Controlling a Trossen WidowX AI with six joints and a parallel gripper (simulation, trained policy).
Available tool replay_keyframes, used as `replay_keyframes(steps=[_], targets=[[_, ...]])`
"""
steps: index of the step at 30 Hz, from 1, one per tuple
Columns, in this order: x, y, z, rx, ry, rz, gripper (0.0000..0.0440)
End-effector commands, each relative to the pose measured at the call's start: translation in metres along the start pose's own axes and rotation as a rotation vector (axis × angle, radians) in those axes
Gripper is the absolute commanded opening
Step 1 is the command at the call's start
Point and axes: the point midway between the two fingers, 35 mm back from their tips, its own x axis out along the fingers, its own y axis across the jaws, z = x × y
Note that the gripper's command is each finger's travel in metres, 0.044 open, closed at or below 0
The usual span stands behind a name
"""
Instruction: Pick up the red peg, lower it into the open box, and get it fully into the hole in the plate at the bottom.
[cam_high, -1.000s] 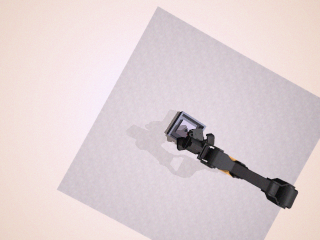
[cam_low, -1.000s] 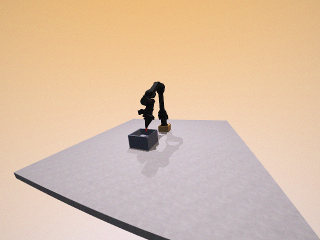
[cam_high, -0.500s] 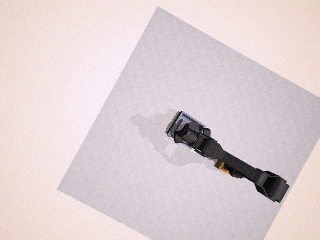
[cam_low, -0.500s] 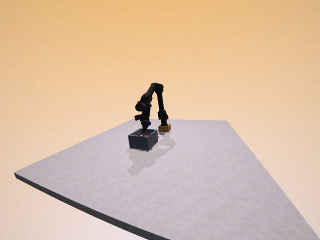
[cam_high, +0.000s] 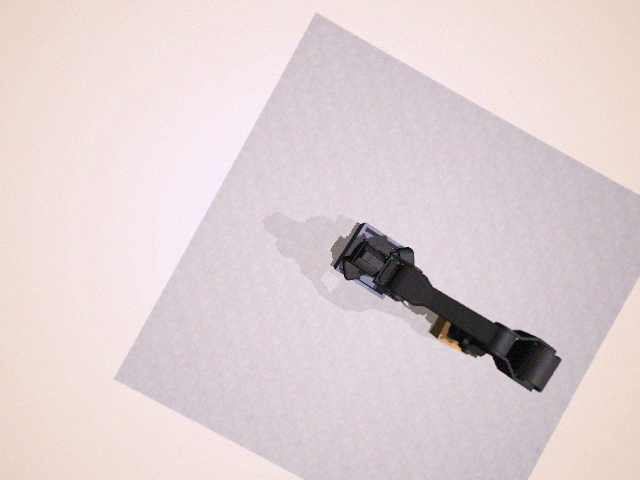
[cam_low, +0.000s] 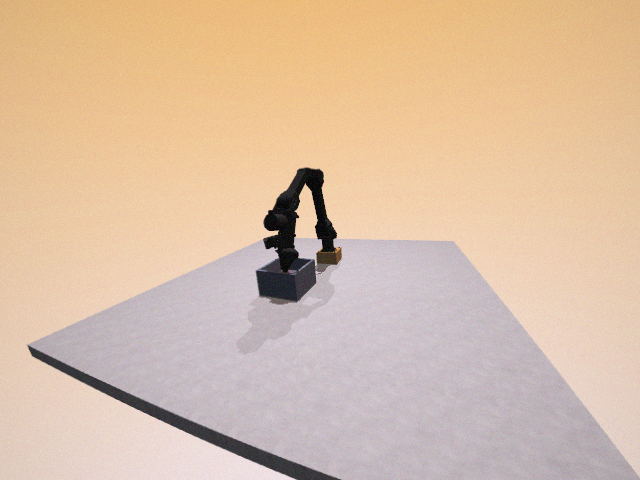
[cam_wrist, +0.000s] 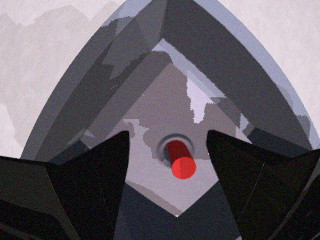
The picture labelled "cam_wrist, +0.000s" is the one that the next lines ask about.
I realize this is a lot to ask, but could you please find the red peg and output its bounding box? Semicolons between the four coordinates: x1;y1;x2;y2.
167;140;196;179

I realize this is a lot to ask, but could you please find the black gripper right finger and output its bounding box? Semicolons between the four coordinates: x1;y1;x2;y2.
207;129;320;240

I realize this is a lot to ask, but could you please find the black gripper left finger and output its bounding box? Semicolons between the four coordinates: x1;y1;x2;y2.
0;131;131;240

